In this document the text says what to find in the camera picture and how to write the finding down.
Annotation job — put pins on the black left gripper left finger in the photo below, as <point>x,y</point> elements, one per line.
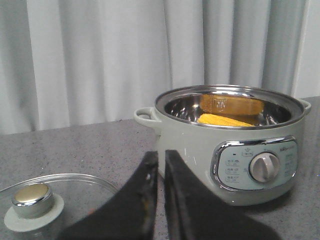
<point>129,215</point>

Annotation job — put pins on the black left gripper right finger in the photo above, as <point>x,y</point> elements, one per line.
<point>193,212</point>

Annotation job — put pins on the glass pot lid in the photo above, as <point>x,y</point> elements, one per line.
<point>40,208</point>

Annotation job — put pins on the yellow corn cob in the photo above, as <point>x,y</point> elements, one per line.
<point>217,120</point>

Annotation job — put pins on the pale green electric cooking pot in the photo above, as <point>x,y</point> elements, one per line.
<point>242,165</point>

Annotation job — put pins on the white pleated curtain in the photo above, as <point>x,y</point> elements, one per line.
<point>78,62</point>

